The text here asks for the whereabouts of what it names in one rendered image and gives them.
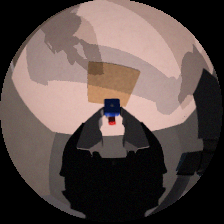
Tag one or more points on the red die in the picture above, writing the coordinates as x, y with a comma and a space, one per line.
111, 121

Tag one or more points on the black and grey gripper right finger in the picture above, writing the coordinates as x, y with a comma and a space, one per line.
138, 138

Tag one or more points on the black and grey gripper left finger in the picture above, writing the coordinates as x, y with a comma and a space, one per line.
85, 140

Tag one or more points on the blue die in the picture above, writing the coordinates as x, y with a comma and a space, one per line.
111, 107

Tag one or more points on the brown square mat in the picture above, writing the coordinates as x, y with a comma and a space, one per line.
110, 81

